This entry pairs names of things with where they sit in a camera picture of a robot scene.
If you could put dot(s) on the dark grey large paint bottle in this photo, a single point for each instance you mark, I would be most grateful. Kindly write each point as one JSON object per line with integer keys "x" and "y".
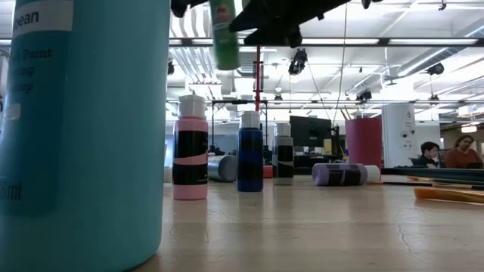
{"x": 224, "y": 169}

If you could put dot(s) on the red plastic cup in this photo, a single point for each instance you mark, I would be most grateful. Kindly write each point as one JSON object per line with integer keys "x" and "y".
{"x": 363, "y": 143}

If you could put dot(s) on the green large paint bottle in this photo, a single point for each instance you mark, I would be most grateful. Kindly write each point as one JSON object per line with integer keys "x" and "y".
{"x": 225, "y": 38}

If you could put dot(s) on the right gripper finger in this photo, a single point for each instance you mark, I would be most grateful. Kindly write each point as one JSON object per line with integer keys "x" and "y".
{"x": 185, "y": 5}
{"x": 272, "y": 26}

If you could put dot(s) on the black ceiling spotlight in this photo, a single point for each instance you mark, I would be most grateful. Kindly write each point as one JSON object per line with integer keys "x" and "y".
{"x": 298, "y": 60}
{"x": 363, "y": 95}
{"x": 171, "y": 67}
{"x": 435, "y": 68}

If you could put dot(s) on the pink paint bottle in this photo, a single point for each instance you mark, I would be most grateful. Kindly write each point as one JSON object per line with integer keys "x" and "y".
{"x": 190, "y": 128}

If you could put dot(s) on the person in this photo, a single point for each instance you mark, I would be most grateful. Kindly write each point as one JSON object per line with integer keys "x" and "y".
{"x": 429, "y": 153}
{"x": 463, "y": 155}

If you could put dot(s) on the purple paint bottle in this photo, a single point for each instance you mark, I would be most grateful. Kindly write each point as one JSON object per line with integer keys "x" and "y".
{"x": 340, "y": 174}

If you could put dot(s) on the light grey paint bottle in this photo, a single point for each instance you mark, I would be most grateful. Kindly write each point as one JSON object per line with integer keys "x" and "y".
{"x": 283, "y": 158}

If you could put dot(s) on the teal large paint bottle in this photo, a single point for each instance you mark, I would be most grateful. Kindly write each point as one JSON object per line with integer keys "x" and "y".
{"x": 94, "y": 132}

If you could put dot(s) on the black background monitor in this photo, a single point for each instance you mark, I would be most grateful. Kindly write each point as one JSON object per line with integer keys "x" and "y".
{"x": 310, "y": 132}

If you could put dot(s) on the blue paint bottle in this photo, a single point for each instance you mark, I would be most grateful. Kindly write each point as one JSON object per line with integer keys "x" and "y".
{"x": 249, "y": 151}

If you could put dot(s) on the black table frame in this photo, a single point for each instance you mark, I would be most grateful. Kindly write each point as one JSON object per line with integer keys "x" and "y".
{"x": 435, "y": 174}

